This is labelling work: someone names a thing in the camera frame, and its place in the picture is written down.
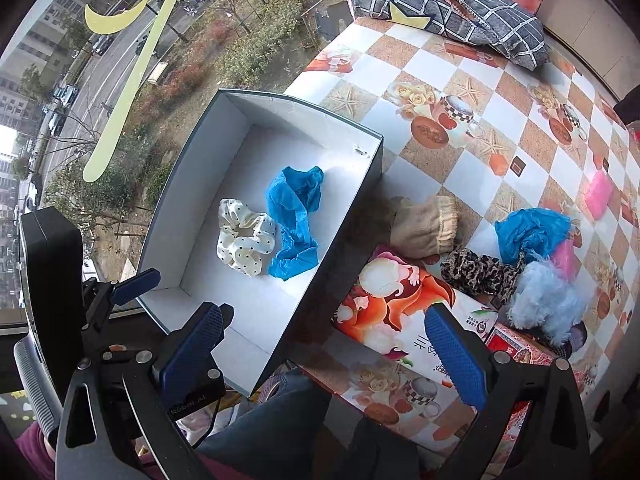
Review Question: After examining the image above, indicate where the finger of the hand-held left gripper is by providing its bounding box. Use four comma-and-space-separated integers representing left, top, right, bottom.
83, 268, 162, 348

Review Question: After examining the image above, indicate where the yellow streak window sticker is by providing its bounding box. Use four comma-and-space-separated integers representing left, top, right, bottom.
82, 0, 199, 184

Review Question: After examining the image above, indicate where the person's leg in jeans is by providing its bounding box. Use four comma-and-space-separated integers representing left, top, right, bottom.
197, 367, 334, 480

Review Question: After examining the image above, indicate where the checkered printed tablecloth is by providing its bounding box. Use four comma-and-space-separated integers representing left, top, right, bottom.
240, 14, 640, 461

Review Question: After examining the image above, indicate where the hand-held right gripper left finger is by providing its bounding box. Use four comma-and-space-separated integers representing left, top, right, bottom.
55, 302, 234, 480

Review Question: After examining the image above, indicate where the yellow moon window sticker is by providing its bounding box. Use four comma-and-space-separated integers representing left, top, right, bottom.
84, 0, 150, 36

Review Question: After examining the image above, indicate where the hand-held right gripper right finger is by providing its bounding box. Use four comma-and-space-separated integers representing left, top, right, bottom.
424, 303, 594, 480

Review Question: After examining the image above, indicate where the navy plaid cushion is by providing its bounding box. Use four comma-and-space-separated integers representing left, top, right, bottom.
352, 0, 550, 72

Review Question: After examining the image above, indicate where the blue crinkled cloth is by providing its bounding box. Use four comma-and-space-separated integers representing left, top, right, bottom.
494, 207, 576, 265
265, 165, 326, 282

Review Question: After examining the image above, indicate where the red patterned box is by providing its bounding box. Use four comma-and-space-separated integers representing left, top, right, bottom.
485, 322, 557, 361

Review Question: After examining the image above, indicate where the dark purple cloth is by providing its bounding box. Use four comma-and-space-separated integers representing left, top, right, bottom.
559, 320, 591, 357

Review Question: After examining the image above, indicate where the light blue fluffy scrunchie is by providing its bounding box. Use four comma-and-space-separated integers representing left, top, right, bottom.
507, 255, 594, 346

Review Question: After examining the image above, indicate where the person's left forearm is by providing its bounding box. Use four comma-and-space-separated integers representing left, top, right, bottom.
14, 419, 67, 480

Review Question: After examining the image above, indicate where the white polka dot scrunchie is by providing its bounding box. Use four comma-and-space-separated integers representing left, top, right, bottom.
216, 198, 277, 278

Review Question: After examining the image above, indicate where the floral tissue box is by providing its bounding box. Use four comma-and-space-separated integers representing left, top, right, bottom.
331, 245, 501, 391

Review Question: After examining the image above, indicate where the dark green cardboard box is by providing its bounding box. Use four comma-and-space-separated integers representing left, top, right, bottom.
136, 88, 385, 399

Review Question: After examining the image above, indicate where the pink sponge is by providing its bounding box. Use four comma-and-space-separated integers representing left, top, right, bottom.
584, 170, 615, 221
550, 238, 579, 281

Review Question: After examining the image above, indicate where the leopard print scrunchie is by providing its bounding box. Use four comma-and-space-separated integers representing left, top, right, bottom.
440, 248, 526, 297

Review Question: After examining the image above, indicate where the beige knit sock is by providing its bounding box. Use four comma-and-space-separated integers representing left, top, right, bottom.
390, 195, 460, 260

